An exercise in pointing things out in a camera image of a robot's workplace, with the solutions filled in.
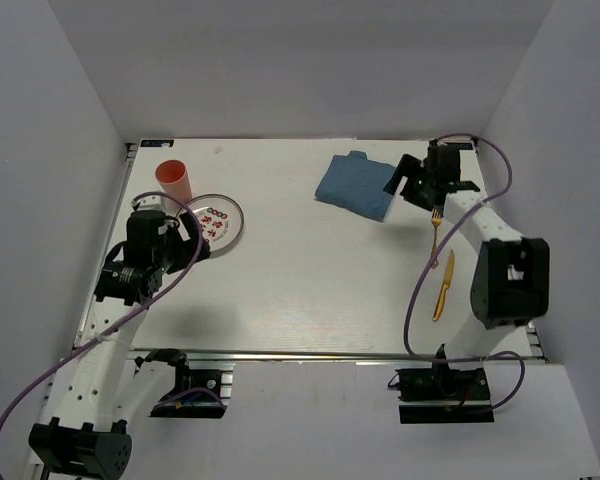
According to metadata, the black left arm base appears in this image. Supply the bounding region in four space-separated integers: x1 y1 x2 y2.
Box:
134 349 233 419

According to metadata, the gold fork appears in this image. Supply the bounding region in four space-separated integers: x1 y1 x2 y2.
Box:
431 208 443 269

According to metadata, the pink plastic cup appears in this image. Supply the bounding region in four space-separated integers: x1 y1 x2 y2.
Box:
155 159 192 202

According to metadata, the blue cloth napkin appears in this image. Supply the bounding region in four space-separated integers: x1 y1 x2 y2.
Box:
315 151 396 222

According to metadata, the gold knife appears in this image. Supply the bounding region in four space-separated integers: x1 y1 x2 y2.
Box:
432 250 455 322

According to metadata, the white plate with red characters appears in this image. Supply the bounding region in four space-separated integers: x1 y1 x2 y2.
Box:
188 194 245 257

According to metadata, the aluminium table edge rail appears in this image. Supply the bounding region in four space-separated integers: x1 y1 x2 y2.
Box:
74 348 549 363

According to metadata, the left table corner label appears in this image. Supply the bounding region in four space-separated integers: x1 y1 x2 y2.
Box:
140 139 174 148

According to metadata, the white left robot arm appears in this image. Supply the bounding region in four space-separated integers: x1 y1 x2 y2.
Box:
28 191 209 479

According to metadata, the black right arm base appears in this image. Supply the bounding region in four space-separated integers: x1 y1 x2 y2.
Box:
387 365 494 425

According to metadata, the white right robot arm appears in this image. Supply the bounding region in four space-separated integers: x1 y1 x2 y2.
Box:
384 137 550 399

